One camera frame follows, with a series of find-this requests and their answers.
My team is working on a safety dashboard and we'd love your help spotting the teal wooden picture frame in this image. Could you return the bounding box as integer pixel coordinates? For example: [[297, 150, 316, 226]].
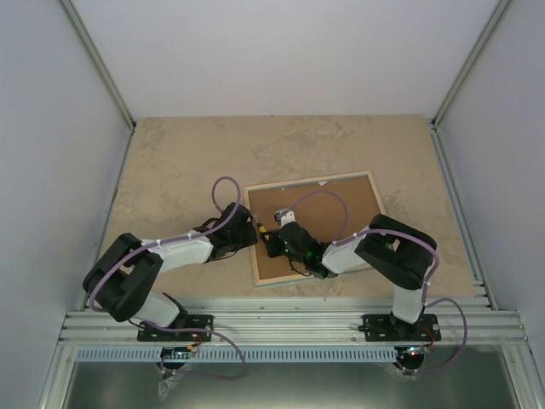
[[243, 170, 388, 288]]

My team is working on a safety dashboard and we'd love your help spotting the yellow handled screwdriver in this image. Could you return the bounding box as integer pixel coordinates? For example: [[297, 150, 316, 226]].
[[255, 219, 268, 237]]

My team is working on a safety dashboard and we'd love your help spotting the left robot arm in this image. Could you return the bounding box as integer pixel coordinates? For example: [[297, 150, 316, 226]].
[[83, 203, 257, 340]]

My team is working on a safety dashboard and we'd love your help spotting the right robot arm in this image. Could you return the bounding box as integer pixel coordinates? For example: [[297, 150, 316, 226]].
[[257, 211, 439, 341]]

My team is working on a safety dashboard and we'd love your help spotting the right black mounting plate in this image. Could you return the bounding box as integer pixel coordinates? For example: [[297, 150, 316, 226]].
[[358, 314, 442, 343]]

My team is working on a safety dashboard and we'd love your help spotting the black mounting plate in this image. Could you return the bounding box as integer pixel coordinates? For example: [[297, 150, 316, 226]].
[[136, 314, 214, 343], [358, 314, 442, 343]]

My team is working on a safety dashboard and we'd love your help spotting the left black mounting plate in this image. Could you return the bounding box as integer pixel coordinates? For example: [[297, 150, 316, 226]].
[[136, 314, 214, 343]]

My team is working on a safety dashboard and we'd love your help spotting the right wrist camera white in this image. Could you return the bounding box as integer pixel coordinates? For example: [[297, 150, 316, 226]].
[[274, 209, 295, 227]]

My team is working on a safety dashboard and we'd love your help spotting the brown frame backing board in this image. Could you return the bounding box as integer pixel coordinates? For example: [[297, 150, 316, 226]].
[[248, 176, 382, 282]]

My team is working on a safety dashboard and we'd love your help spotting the aluminium rail base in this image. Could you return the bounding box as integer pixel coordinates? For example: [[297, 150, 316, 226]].
[[59, 297, 528, 346]]

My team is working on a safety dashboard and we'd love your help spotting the slotted cable duct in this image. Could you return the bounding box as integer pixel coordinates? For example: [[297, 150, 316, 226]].
[[75, 345, 397, 364]]

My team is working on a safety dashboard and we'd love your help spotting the left aluminium corner post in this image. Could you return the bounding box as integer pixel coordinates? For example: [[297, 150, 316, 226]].
[[57, 0, 136, 133]]

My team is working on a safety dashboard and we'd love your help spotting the aluminium corner post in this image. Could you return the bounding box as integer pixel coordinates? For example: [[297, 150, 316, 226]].
[[429, 0, 514, 131], [57, 0, 136, 133]]

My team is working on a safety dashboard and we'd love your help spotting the right aluminium corner post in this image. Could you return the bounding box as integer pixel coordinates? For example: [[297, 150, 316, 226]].
[[429, 0, 514, 131]]

